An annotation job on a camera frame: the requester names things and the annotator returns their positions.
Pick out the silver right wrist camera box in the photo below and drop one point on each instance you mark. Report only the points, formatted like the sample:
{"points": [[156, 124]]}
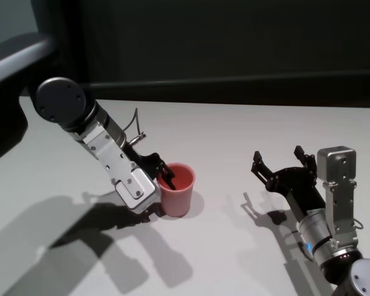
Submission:
{"points": [[337, 166]]}

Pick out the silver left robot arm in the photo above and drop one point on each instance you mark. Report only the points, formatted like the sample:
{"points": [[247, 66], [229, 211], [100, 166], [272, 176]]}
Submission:
{"points": [[58, 98]]}

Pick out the pink plastic cup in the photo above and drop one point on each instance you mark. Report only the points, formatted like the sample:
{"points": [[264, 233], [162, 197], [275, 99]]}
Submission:
{"points": [[180, 200]]}

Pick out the grey frame column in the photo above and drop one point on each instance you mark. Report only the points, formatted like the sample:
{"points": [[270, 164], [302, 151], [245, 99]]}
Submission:
{"points": [[54, 18]]}

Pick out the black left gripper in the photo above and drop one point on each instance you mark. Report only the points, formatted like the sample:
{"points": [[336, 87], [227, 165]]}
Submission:
{"points": [[143, 163]]}

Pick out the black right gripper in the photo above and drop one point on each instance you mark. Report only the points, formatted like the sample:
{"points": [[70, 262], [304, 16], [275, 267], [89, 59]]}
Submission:
{"points": [[299, 191]]}

